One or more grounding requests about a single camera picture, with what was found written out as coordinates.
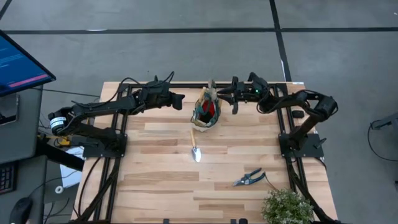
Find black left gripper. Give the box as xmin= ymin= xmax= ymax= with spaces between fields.
xmin=140 ymin=82 xmax=186 ymax=111

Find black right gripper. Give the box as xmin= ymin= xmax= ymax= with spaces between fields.
xmin=216 ymin=76 xmax=251 ymax=115

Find red gardening glove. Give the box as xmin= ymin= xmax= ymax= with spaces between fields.
xmin=201 ymin=100 xmax=216 ymax=116

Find beige green canvas gardening bag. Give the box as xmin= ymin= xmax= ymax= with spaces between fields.
xmin=190 ymin=88 xmax=223 ymax=132

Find pointed trowel with wooden handle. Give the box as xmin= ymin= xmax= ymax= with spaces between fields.
xmin=190 ymin=129 xmax=202 ymax=163

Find small green potted plant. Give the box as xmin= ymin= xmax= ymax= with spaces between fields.
xmin=261 ymin=188 xmax=315 ymax=224

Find white paper sheet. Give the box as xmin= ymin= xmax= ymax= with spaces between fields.
xmin=58 ymin=146 xmax=85 ymax=189

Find large black computer monitor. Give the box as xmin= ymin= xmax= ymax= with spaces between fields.
xmin=0 ymin=29 xmax=57 ymax=97

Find black keyboard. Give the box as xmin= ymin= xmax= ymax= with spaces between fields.
xmin=0 ymin=161 xmax=18 ymax=195

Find black computer mouse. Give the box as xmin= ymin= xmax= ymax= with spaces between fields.
xmin=9 ymin=197 xmax=34 ymax=224

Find black aluminium rig frame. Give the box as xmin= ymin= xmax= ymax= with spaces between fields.
xmin=73 ymin=81 xmax=341 ymax=224

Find green-handled pruning shears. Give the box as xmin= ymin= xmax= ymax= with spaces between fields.
xmin=233 ymin=167 xmax=267 ymax=187

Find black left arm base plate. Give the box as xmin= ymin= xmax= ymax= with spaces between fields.
xmin=82 ymin=133 xmax=128 ymax=159

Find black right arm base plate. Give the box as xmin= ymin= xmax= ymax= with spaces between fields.
xmin=278 ymin=133 xmax=325 ymax=159

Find thin black floor cable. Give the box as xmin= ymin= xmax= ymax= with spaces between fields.
xmin=32 ymin=88 xmax=100 ymax=98

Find yellow cable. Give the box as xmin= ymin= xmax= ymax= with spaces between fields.
xmin=37 ymin=133 xmax=72 ymax=147

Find black looped floor cable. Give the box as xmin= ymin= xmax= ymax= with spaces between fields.
xmin=368 ymin=119 xmax=398 ymax=162

